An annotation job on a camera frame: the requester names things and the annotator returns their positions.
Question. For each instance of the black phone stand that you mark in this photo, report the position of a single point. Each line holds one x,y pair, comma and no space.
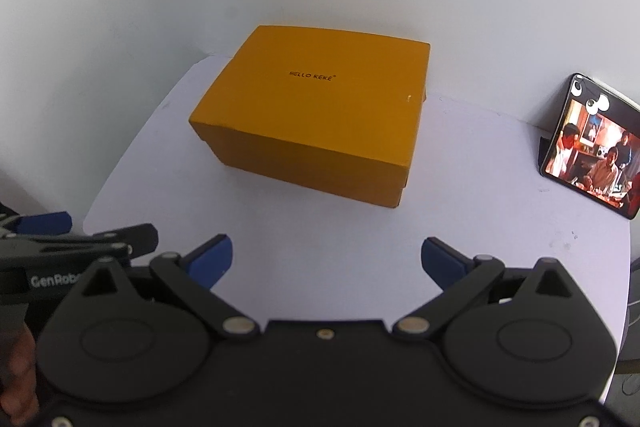
545,154

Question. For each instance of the orange cardboard box lid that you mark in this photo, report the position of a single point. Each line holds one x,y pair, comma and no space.
320,97

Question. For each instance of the orange cardboard box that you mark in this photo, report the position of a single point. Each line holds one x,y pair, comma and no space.
325,179

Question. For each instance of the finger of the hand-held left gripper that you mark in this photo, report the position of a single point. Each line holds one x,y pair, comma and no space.
45,222
135,237

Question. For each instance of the smartphone with lit screen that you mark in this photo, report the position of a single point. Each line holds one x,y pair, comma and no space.
595,152

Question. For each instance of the white desktop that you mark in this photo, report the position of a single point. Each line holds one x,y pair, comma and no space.
475,217

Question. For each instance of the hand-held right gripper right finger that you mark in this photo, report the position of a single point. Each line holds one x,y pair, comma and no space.
442,259

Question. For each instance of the person's left hand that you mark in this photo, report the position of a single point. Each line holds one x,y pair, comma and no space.
17,377

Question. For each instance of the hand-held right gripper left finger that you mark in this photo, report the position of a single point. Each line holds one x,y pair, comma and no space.
210,259

